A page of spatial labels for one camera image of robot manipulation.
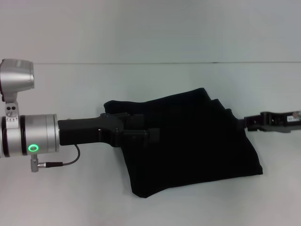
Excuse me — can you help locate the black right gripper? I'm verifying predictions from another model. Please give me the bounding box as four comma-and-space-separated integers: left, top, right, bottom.
242, 110, 301, 134

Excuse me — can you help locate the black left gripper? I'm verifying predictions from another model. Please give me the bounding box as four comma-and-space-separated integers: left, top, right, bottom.
57, 112, 161, 149

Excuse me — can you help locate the black t-shirt with white print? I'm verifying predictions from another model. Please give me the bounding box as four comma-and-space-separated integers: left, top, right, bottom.
103, 87, 263, 199

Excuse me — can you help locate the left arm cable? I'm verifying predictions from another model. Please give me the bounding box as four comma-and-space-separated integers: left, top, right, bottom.
30, 144, 81, 173

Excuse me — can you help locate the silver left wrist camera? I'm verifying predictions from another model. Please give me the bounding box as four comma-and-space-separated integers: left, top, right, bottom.
0, 58, 35, 118

